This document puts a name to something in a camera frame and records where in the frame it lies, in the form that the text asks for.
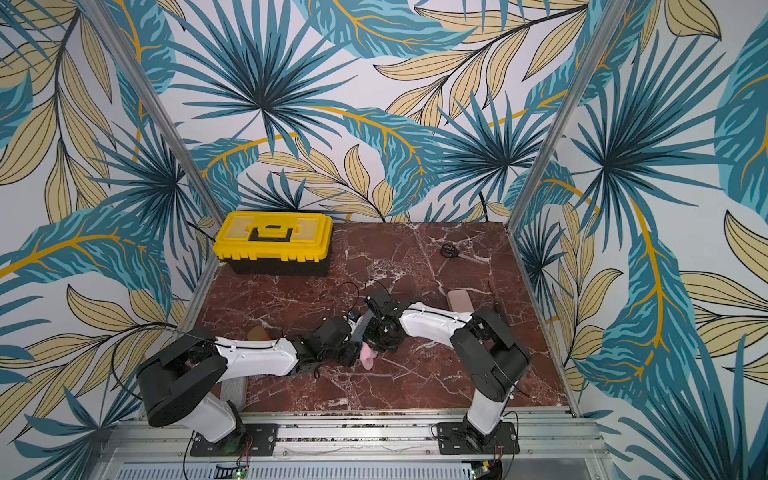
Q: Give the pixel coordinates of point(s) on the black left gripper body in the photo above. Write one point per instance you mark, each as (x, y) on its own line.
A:
(347, 355)

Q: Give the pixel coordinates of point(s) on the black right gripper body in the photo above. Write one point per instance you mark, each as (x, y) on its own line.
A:
(384, 335)

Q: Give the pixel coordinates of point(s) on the pink microfibre cloth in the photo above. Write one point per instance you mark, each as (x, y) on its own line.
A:
(367, 356)

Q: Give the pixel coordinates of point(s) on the tan round object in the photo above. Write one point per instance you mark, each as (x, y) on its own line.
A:
(258, 333)

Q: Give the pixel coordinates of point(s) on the grey rectangular block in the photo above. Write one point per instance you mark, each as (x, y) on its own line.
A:
(357, 335)

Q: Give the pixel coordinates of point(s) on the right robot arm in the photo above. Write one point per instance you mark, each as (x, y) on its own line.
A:
(489, 352)

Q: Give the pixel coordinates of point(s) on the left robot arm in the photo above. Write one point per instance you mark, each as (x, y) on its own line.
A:
(176, 383)

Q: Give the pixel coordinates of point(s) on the yellow black toolbox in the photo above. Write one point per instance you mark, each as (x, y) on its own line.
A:
(272, 243)

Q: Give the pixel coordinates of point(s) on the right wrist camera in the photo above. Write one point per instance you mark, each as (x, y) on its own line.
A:
(383, 305)

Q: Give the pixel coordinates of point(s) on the aluminium front rail frame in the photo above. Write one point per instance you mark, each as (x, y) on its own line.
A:
(539, 443)

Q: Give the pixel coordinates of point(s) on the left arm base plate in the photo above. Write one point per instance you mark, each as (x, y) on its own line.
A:
(248, 440)

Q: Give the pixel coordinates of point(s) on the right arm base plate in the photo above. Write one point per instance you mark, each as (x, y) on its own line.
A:
(461, 438)

